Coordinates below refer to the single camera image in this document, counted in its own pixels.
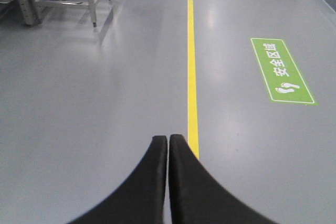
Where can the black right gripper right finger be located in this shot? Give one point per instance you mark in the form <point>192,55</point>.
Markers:
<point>196,197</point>

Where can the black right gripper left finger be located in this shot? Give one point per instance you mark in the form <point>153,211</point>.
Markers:
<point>140,198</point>

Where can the green floor safety sign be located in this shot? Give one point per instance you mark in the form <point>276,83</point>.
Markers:
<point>282,77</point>

